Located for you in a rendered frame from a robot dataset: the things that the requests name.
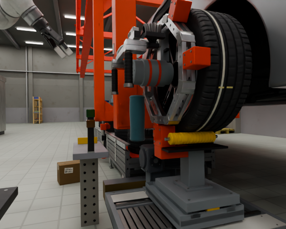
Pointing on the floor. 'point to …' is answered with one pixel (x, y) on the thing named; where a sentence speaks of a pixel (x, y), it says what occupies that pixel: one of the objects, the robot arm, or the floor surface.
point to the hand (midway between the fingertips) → (66, 54)
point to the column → (89, 192)
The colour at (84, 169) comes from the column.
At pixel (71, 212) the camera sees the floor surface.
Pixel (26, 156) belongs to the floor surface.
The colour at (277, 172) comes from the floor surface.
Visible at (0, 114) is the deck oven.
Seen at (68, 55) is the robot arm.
